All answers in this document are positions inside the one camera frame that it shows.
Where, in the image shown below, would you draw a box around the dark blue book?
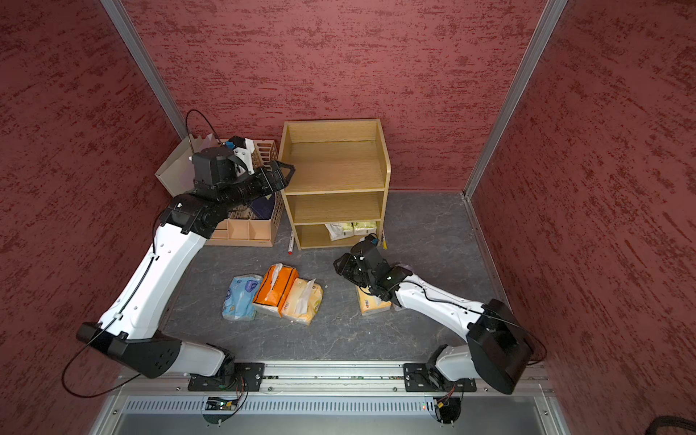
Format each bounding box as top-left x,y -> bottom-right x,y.
249,195 -> 276,220

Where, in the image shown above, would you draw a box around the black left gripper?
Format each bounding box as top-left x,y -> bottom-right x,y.
219,160 -> 297,210

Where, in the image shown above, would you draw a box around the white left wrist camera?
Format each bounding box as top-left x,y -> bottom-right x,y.
225,136 -> 256,176

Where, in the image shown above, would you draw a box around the yellow white tissue pack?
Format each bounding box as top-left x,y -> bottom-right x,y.
357,287 -> 392,316

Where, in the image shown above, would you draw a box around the beige tissue pack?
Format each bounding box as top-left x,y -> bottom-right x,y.
281,278 -> 324,326

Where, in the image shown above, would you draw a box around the wooden lattice file organizer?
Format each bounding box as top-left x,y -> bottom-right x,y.
207,140 -> 283,248

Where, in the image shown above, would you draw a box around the beige paper folders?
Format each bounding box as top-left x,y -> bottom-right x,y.
155,133 -> 218,197

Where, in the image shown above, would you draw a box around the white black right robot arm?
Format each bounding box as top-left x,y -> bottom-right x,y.
333,234 -> 535,395

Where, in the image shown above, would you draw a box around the orange tissue pack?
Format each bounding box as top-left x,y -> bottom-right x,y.
253,263 -> 298,318

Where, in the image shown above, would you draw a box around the blue tissue pack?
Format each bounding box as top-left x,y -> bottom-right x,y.
222,275 -> 263,322

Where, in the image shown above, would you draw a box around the wooden shelf unit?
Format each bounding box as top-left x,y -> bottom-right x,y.
279,119 -> 392,249

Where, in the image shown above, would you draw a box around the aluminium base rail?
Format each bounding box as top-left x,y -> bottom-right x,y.
91,361 -> 570,434

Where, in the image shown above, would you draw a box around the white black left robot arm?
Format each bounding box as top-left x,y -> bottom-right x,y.
76,147 -> 295,391

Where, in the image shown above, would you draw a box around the red white marker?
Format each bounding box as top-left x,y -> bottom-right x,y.
287,235 -> 295,256

